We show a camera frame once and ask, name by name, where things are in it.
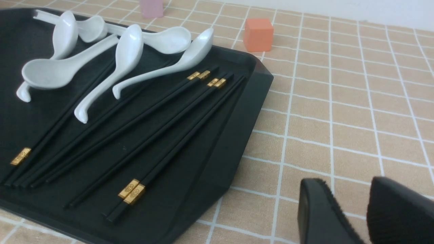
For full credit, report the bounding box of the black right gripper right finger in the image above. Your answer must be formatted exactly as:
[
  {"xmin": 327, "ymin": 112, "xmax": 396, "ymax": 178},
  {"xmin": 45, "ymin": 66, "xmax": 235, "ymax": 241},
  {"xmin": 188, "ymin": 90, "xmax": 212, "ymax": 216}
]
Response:
[{"xmin": 367, "ymin": 177, "xmax": 434, "ymax": 244}]

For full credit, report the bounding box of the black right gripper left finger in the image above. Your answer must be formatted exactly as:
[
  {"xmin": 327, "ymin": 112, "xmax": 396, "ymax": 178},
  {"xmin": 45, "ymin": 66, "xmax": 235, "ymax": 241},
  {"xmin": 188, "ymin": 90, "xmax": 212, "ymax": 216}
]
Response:
[{"xmin": 297, "ymin": 179, "xmax": 364, "ymax": 244}]

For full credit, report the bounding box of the black chopstick gold band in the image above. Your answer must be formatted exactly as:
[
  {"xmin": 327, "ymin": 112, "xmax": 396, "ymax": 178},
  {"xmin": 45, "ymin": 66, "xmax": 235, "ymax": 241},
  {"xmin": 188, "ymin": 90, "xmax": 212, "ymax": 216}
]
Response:
[
  {"xmin": 1, "ymin": 70, "xmax": 208, "ymax": 190},
  {"xmin": 64, "ymin": 73, "xmax": 234, "ymax": 208},
  {"xmin": 1, "ymin": 60, "xmax": 115, "ymax": 184},
  {"xmin": 103, "ymin": 76, "xmax": 246, "ymax": 223},
  {"xmin": 4, "ymin": 78, "xmax": 159, "ymax": 187},
  {"xmin": 18, "ymin": 65, "xmax": 220, "ymax": 189},
  {"xmin": 118, "ymin": 179, "xmax": 139, "ymax": 199}
]

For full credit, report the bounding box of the black serving tray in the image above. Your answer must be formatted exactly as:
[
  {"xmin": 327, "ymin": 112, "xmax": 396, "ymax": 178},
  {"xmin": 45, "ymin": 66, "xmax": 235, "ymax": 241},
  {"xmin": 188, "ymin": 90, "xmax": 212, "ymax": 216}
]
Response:
[{"xmin": 1, "ymin": 9, "xmax": 273, "ymax": 244}]

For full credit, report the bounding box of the orange cube block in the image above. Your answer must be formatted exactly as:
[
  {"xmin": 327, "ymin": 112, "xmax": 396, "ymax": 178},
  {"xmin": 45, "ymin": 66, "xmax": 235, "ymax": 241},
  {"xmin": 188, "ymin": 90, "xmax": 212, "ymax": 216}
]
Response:
[{"xmin": 243, "ymin": 18, "xmax": 274, "ymax": 52}]

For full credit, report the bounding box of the white ceramic spoon far right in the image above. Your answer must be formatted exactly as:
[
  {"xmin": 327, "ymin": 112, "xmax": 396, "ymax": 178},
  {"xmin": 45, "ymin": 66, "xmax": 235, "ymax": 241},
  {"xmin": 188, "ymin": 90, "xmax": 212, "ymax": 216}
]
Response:
[{"xmin": 112, "ymin": 28, "xmax": 214, "ymax": 99}]

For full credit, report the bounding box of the white ceramic spoon horizontal right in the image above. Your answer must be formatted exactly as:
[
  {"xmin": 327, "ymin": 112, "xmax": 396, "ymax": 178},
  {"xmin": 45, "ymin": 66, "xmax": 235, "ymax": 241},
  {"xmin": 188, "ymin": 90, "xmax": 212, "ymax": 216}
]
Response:
[{"xmin": 106, "ymin": 24, "xmax": 192, "ymax": 55}]

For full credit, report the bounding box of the white ceramic spoon centre long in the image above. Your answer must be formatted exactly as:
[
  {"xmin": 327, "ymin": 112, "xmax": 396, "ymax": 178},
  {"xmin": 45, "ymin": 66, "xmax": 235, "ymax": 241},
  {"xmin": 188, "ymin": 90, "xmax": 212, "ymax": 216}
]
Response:
[{"xmin": 74, "ymin": 24, "xmax": 144, "ymax": 124}]

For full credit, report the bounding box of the white ceramic spoon long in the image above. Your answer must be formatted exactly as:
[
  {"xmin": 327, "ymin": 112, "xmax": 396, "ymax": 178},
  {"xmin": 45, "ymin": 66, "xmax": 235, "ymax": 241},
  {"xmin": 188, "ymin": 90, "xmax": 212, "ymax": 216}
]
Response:
[
  {"xmin": 74, "ymin": 24, "xmax": 144, "ymax": 124},
  {"xmin": 16, "ymin": 11, "xmax": 79, "ymax": 103}
]

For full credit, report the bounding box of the pink cube block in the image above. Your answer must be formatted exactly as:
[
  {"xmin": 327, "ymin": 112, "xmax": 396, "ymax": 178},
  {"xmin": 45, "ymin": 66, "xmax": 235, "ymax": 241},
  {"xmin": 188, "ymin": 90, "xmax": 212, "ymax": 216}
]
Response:
[{"xmin": 139, "ymin": 0, "xmax": 164, "ymax": 19}]

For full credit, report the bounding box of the white ceramic spoon far left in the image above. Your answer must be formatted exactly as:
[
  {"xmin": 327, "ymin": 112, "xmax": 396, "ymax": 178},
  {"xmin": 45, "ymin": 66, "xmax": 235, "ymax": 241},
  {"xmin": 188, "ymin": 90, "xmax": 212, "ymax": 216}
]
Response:
[{"xmin": 34, "ymin": 9, "xmax": 108, "ymax": 43}]

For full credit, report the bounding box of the white ceramic spoon small inverted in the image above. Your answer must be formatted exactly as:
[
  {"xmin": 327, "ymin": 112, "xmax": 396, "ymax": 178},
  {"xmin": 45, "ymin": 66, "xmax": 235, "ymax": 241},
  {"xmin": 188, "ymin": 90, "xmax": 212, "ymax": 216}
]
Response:
[{"xmin": 22, "ymin": 35, "xmax": 119, "ymax": 89}]

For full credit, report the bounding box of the white ceramic spoon left long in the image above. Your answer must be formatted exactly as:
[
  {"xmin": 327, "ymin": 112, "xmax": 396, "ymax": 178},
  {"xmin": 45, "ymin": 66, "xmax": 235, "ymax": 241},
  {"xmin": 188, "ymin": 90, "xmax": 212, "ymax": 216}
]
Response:
[{"xmin": 16, "ymin": 11, "xmax": 79, "ymax": 103}]

